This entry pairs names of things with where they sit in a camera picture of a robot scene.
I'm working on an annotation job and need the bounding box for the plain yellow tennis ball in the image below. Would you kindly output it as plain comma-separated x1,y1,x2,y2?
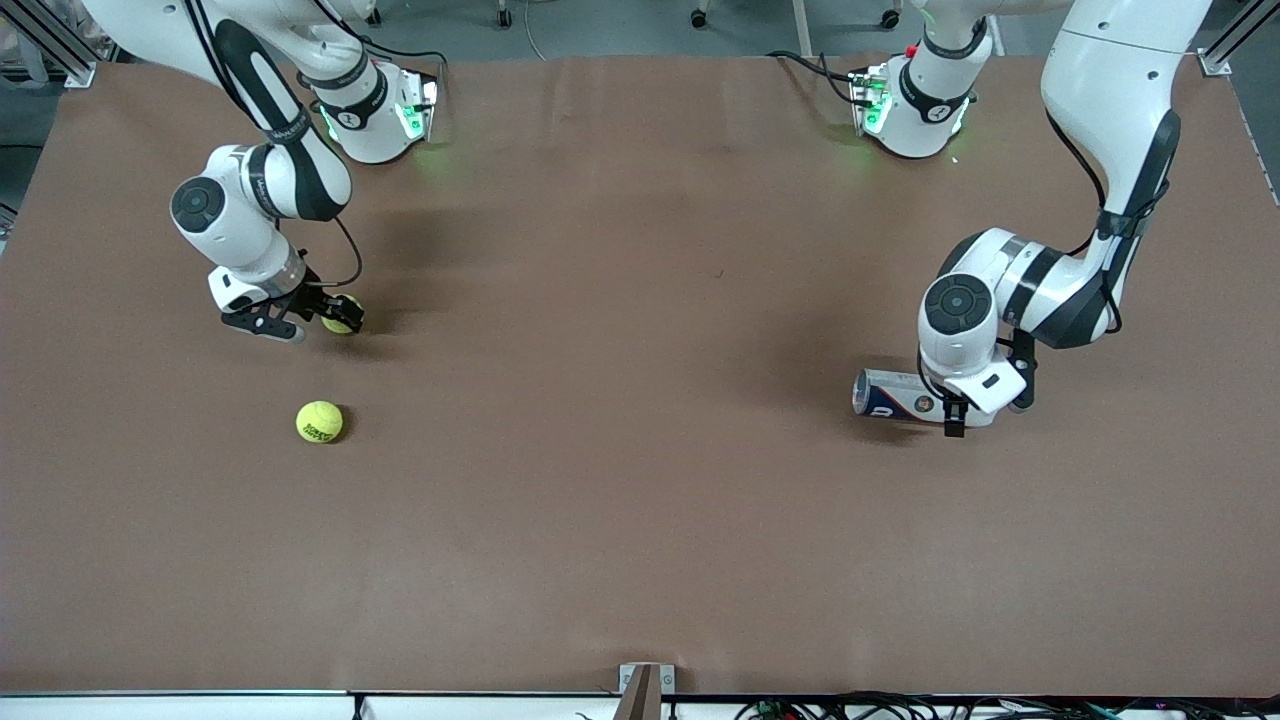
320,294,365,336

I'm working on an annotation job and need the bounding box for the brown table cover sheet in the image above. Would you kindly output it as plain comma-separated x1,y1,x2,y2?
0,55,1280,698

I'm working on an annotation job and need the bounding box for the metal mounting bracket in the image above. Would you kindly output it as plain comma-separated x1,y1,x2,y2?
618,662,677,696

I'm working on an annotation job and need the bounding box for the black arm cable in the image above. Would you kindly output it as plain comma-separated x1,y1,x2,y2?
185,0,364,291
1044,108,1151,336

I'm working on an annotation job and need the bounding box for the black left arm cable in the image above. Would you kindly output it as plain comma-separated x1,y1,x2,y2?
1044,108,1151,336

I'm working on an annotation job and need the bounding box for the black base cable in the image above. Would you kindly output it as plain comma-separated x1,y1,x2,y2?
768,50,871,109
340,20,453,79

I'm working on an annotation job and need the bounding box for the black right base cable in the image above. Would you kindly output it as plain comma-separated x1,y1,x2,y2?
340,20,453,79

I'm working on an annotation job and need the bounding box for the black cable bundle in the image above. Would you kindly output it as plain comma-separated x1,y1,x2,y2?
735,692,1280,720

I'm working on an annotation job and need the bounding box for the black left base cable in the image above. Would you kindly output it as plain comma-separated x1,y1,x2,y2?
768,50,871,109

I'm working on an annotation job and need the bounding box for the aluminium frame post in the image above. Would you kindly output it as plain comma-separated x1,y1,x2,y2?
1200,0,1280,77
0,0,97,89

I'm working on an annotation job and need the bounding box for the yellow tennis ball black print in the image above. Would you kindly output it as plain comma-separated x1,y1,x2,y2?
296,400,344,444

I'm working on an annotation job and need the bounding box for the clear plastic tennis ball can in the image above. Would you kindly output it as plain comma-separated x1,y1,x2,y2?
852,368,1000,429

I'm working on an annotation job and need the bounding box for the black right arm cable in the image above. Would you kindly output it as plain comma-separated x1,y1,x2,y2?
185,0,364,291

